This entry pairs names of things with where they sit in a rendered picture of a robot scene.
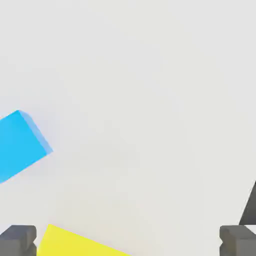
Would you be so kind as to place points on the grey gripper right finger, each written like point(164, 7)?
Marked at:
point(238, 243)

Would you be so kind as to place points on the large yellow box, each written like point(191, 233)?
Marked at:
point(70, 245)

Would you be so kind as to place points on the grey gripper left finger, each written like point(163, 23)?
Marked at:
point(18, 242)

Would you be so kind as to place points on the large blue box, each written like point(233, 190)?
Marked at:
point(19, 144)

